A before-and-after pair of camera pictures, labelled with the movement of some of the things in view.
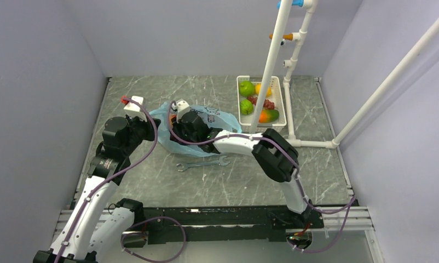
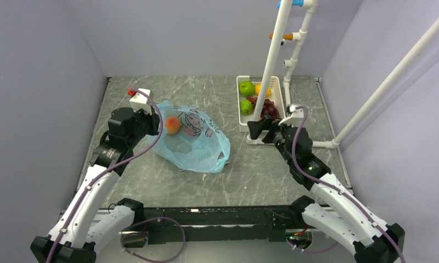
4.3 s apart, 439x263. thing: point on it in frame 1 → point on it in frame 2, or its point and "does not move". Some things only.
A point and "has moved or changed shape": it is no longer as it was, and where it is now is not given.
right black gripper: (176, 129) → (256, 127)
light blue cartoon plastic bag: (163, 114) has moved or changed shape
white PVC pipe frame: (328, 143) does not move
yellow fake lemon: (258, 88) does not move
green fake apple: (247, 89) does not move
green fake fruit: (246, 107) does not move
